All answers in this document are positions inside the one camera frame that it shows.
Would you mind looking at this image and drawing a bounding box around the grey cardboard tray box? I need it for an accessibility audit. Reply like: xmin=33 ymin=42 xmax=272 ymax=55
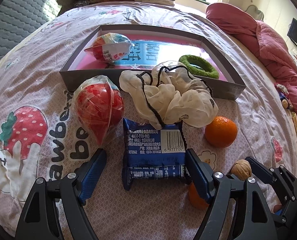
xmin=59 ymin=24 xmax=246 ymax=100

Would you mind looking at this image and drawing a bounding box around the pink quilted blanket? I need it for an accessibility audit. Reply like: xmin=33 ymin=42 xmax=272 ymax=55
xmin=206 ymin=3 xmax=297 ymax=114

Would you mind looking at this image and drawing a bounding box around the strawberry print bed sheet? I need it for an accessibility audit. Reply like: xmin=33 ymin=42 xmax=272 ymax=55
xmin=0 ymin=2 xmax=297 ymax=239

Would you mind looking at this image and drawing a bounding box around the small colourful doll toy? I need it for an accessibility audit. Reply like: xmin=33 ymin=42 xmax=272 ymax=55
xmin=274 ymin=83 xmax=294 ymax=111

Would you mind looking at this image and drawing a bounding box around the wrapped toy egg in tray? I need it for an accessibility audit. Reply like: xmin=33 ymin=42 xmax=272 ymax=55
xmin=84 ymin=33 xmax=135 ymax=63

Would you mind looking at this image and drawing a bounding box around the brown walnut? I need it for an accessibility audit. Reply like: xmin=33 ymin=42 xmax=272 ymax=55
xmin=231 ymin=159 xmax=252 ymax=180

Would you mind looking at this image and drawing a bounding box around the grey quilted headboard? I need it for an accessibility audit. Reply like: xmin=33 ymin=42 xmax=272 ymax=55
xmin=0 ymin=0 xmax=75 ymax=59

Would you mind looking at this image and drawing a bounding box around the blue snack packet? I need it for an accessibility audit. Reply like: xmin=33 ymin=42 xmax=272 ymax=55
xmin=121 ymin=118 xmax=191 ymax=191

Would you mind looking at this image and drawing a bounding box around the orange mandarin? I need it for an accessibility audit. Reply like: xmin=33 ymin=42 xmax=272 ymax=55
xmin=204 ymin=116 xmax=238 ymax=148
xmin=188 ymin=183 xmax=209 ymax=210

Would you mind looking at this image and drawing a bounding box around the green fuzzy ring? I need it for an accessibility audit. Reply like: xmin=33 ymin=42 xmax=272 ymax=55
xmin=178 ymin=54 xmax=220 ymax=80

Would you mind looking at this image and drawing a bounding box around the cream scrunchie black cord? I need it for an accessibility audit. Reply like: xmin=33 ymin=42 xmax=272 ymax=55
xmin=118 ymin=60 xmax=219 ymax=130

